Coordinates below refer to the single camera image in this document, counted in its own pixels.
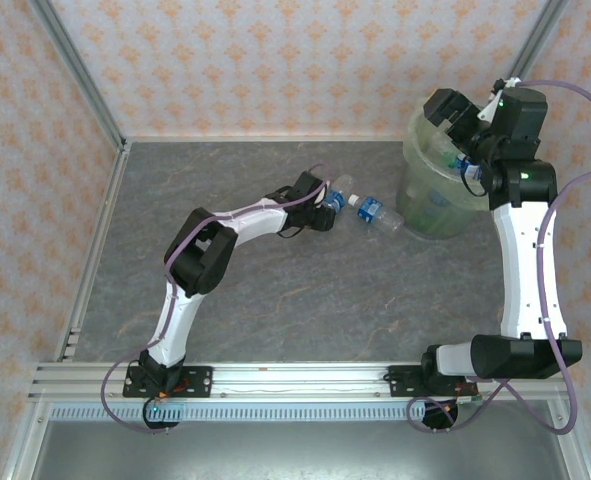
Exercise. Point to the blue-label bottle with white cap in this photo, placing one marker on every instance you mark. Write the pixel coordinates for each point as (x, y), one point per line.
(336, 199)
(372, 210)

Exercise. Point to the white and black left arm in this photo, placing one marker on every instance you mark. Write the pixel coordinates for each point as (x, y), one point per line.
(175, 320)

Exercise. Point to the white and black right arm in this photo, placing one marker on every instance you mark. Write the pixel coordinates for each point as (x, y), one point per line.
(525, 270)

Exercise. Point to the translucent green waste bin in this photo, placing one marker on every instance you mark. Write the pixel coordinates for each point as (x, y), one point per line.
(425, 200)

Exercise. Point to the aluminium table edge profile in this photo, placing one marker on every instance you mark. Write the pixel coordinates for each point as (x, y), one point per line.
(100, 225)

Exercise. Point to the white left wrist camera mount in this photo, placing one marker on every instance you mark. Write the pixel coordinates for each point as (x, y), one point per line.
(320, 198)

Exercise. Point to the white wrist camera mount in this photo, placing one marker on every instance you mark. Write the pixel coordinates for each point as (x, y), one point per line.
(320, 198)
(490, 107)

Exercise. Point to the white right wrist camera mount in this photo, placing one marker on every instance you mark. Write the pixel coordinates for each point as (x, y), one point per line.
(490, 107)

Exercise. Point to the aluminium corner post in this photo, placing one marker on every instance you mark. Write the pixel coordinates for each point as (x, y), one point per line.
(535, 40)
(77, 65)

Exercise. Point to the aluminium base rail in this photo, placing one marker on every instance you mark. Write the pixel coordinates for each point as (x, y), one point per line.
(300, 380)

